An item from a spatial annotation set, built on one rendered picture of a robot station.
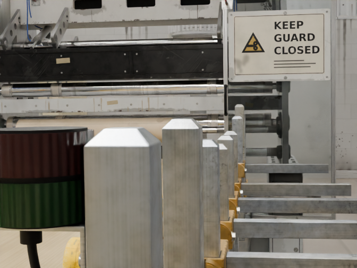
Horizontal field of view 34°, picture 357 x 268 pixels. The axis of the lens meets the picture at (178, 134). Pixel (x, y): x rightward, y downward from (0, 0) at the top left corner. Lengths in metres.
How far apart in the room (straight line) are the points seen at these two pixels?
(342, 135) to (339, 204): 7.96
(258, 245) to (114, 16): 1.42
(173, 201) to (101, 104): 2.41
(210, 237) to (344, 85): 8.54
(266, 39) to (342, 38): 6.54
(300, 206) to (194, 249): 0.81
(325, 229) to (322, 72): 1.79
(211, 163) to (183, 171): 0.25
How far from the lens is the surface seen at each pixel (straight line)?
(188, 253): 0.56
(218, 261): 0.81
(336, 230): 1.12
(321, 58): 2.85
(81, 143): 0.31
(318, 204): 1.36
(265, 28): 2.85
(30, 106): 3.07
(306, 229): 1.11
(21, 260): 1.13
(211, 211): 0.81
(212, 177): 0.80
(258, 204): 1.35
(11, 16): 3.44
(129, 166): 0.30
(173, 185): 0.55
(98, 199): 0.31
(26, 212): 0.31
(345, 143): 9.33
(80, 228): 0.31
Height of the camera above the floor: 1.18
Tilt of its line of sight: 3 degrees down
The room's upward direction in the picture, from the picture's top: 1 degrees counter-clockwise
